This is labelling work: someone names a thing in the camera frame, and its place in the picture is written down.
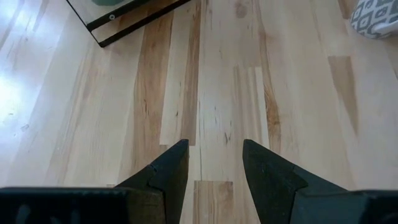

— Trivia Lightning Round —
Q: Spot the black rack wooden shelf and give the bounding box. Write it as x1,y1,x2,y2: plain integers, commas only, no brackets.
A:
65,0,192,49

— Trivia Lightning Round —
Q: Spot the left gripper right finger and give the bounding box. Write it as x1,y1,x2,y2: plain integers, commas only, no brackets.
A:
243,139,355,224

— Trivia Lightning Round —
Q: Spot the grey white patterned mug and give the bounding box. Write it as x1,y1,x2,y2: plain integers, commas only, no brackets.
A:
349,0,398,40

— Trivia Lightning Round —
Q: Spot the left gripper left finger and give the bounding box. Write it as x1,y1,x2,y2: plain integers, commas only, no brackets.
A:
115,139,190,224

